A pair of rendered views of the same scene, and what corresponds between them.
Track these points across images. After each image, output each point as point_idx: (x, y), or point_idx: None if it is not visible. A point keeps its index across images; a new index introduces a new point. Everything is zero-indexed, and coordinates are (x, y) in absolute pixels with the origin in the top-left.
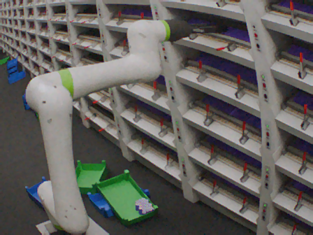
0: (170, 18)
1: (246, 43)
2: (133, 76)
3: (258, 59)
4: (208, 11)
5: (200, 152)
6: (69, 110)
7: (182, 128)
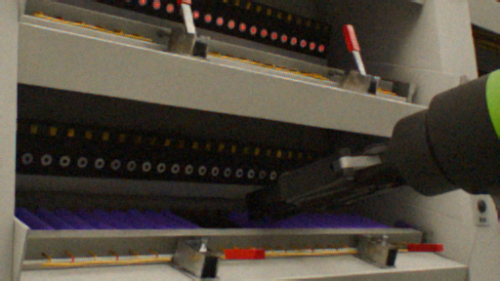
0: (468, 80)
1: (391, 230)
2: None
3: (479, 250)
4: (319, 115)
5: None
6: None
7: None
